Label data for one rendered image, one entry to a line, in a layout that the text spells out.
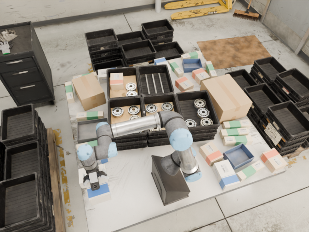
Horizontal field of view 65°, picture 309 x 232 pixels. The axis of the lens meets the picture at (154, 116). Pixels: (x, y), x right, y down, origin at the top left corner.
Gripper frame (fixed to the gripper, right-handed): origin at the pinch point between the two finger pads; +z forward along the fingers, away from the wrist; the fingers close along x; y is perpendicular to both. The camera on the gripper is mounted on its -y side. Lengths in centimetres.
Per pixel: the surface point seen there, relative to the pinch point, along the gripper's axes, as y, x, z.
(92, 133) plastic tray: 66, -2, 41
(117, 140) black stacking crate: 42, -20, 26
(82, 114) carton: 87, 3, 35
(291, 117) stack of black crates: 37, -204, 63
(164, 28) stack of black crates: 235, -134, 61
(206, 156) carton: 11, -85, 36
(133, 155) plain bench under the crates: 34, -30, 41
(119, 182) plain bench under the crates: 14.5, -13.1, 41.4
